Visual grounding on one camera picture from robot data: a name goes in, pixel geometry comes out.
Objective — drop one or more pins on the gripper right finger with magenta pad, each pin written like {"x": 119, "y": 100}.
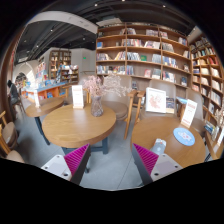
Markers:
{"x": 152, "y": 166}

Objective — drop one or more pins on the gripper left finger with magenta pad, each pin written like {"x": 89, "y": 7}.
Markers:
{"x": 70, "y": 167}

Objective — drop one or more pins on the grey computer mouse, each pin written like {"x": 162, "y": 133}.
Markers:
{"x": 159, "y": 146}

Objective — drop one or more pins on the round blue mouse pad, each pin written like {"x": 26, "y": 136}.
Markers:
{"x": 184, "y": 136}

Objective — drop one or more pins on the round wooden table right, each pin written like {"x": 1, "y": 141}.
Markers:
{"x": 148, "y": 130}

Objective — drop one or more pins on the round wooden table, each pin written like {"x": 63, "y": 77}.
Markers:
{"x": 46, "y": 106}
{"x": 148, "y": 130}
{"x": 72, "y": 128}

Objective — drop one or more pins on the round wooden table centre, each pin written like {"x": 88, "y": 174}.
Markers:
{"x": 72, "y": 128}

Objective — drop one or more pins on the white framed picture board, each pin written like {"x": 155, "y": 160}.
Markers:
{"x": 155, "y": 100}

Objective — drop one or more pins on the round wooden table far left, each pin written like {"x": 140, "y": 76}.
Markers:
{"x": 46, "y": 106}

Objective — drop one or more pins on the white and red sign card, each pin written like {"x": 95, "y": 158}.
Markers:
{"x": 77, "y": 96}
{"x": 189, "y": 113}

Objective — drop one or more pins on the beige upholstered wooden armchair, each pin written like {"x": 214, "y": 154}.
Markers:
{"x": 170, "y": 90}
{"x": 119, "y": 97}

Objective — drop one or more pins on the blue and orange display counter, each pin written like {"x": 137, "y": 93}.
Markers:
{"x": 43, "y": 93}

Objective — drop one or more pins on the glass vase with pink flowers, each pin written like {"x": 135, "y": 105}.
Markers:
{"x": 97, "y": 88}

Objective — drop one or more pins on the distant wooden bookshelf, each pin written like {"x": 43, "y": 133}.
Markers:
{"x": 60, "y": 67}

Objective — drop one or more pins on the large wooden bookshelf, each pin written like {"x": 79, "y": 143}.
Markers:
{"x": 144, "y": 52}

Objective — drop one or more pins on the side wooden bookshelf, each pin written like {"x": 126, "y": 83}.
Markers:
{"x": 207, "y": 76}

